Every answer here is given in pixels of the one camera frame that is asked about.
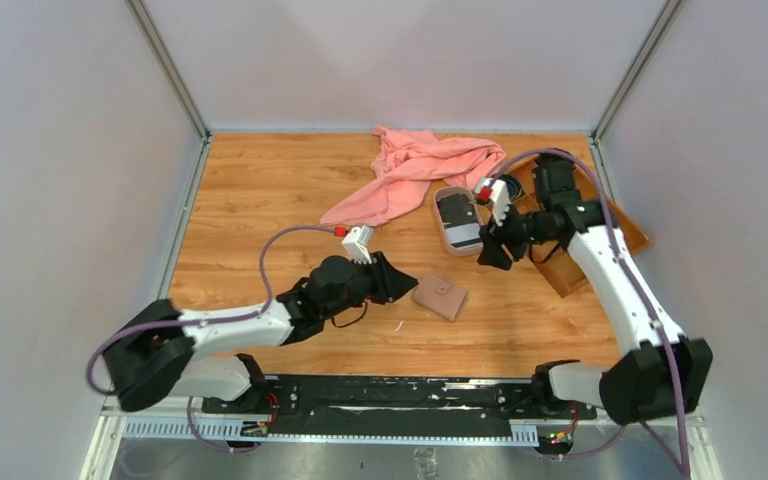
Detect aluminium rail frame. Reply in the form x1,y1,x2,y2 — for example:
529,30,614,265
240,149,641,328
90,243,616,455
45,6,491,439
81,374,722,479

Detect pink card holder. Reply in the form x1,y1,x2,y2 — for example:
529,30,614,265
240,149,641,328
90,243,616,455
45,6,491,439
412,273,468,322

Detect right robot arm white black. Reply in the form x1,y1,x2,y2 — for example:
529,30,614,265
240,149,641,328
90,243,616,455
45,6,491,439
473,148,713,425

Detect pink cloth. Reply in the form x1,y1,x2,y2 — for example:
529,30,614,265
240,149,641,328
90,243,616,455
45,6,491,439
320,125,506,227

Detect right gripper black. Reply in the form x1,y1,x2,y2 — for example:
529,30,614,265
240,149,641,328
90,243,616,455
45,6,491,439
477,196,556,271

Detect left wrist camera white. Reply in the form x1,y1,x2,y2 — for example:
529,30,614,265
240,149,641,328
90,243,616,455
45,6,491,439
341,224,374,265

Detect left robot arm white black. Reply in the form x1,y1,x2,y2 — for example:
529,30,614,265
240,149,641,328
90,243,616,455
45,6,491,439
100,252,418,413

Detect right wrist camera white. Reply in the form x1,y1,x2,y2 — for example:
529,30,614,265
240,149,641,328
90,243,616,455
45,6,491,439
473,177,511,227

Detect pink oval card tray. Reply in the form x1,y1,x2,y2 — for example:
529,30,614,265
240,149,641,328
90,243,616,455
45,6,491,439
432,186,483,256

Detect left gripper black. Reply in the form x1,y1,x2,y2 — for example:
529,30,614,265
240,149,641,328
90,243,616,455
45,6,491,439
322,251,417,320

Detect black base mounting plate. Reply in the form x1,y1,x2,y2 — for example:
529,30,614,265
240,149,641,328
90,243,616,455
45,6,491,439
197,375,596,438

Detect brown divided wooden tray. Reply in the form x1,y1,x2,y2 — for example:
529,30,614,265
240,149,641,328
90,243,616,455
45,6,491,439
508,159,652,298

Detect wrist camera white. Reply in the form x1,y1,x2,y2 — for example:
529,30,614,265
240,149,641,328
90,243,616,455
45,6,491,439
473,177,511,227
341,224,374,265

